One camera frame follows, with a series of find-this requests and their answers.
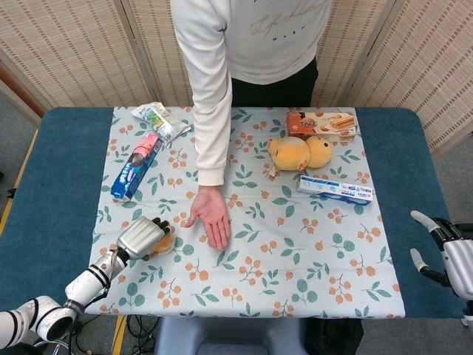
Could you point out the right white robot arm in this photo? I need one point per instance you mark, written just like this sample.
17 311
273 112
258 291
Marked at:
468 314

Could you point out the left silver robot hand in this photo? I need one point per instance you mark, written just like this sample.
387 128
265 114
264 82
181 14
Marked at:
144 238

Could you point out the blue table cover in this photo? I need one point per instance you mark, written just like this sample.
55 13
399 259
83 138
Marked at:
55 192

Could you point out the orange biscuit box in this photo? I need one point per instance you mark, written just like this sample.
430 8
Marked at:
321 125

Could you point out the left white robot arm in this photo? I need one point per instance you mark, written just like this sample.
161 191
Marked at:
63 296

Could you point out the yellow plush toy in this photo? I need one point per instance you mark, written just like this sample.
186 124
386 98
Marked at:
299 153

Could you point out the person's white sleeved forearm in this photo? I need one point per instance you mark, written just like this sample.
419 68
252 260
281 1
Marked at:
210 118

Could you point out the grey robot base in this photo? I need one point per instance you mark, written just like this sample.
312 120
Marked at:
229 336

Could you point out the orange jelly cup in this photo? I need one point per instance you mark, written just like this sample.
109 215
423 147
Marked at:
164 245

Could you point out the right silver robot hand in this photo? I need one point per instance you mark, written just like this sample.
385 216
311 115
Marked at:
452 255

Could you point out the blue Oreo cookie pack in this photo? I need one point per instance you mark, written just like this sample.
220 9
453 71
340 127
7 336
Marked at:
137 166

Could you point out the person's bare hand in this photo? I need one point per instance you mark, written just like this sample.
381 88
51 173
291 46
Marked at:
212 218

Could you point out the person's torso in white sweater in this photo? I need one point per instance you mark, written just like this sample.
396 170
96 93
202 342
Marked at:
266 44

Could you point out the crumpled silver snack bag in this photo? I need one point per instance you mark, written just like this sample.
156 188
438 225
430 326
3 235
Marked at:
159 122

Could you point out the woven folding screen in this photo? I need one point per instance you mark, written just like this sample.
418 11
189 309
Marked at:
74 51

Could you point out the white and blue toothpaste box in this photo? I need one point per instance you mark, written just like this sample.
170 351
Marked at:
334 189

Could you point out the floral patterned tablecloth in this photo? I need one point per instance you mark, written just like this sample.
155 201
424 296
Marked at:
244 222

